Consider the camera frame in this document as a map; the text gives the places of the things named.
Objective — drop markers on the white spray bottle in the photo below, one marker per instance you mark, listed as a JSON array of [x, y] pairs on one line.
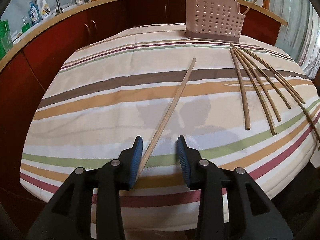
[[45, 10]]

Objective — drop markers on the blue detergent bottle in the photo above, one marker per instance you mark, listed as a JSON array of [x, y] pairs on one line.
[[34, 14]]

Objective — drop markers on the striped tablecloth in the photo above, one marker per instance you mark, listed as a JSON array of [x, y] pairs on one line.
[[299, 137]]

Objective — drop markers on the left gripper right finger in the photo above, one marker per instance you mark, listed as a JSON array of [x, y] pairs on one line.
[[232, 204]]

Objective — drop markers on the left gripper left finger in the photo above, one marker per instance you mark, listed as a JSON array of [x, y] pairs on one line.
[[68, 214]]

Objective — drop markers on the pink perforated utensil holder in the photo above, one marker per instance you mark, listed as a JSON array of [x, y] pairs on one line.
[[214, 20]]

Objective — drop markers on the green plastic bottle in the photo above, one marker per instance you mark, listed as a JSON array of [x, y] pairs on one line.
[[5, 38]]

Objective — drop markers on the sliding glass door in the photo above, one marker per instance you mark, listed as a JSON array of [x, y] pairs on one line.
[[300, 38]]

